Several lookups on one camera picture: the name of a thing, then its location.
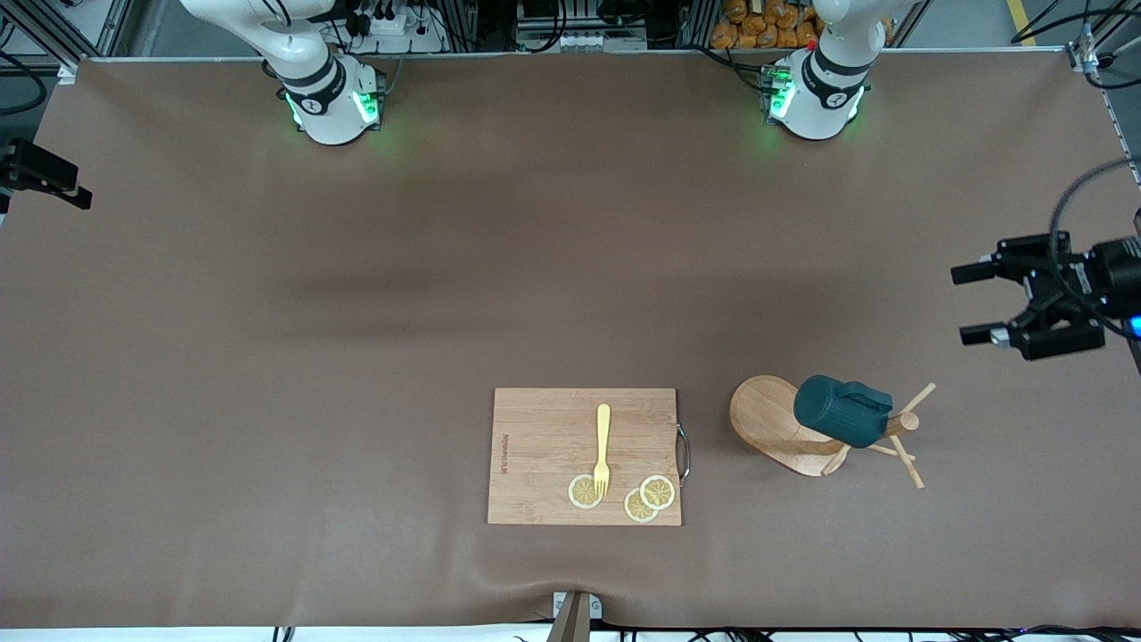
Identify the teal cup yellow inside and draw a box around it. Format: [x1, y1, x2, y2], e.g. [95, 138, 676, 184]
[793, 374, 894, 449]

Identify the yellow plastic fork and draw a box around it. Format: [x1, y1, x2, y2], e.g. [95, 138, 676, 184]
[593, 404, 612, 498]

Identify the grey metal camera bracket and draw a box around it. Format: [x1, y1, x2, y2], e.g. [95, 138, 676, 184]
[546, 590, 603, 642]

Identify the white power strip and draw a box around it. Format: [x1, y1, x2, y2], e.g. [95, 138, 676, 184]
[343, 0, 447, 54]

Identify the wooden cup rack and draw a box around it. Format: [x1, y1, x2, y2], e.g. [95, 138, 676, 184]
[729, 374, 939, 490]

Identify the aluminium frame profile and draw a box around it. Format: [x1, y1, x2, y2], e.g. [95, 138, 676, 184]
[1065, 0, 1141, 72]
[34, 0, 135, 62]

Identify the brown table mat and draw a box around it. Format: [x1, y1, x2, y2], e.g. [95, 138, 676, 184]
[0, 49, 1141, 630]

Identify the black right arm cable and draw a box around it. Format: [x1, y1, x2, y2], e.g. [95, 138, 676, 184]
[0, 52, 47, 117]

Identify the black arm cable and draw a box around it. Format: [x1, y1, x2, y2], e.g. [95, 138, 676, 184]
[0, 52, 47, 117]
[1048, 159, 1141, 315]

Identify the orange packaged goods pile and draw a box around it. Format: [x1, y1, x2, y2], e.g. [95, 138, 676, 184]
[710, 0, 823, 51]

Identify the wooden cutting board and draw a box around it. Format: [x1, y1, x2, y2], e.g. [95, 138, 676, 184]
[488, 387, 692, 527]

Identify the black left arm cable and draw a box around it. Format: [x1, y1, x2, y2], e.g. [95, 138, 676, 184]
[1048, 159, 1141, 315]

